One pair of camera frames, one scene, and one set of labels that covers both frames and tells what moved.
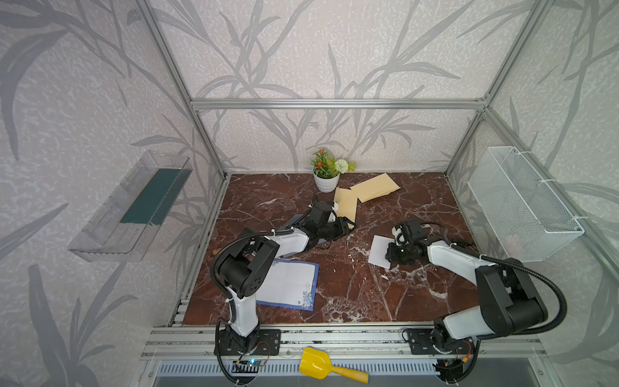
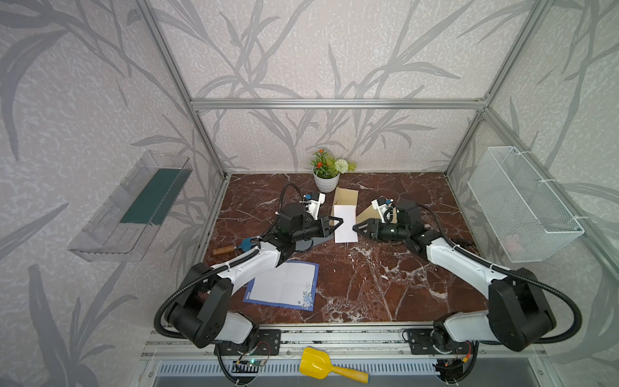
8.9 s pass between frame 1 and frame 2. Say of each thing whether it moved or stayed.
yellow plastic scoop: stayed
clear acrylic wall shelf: stayed
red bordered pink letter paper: moved
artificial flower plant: stayed
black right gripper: moved
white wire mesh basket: stayed
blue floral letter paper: stayed
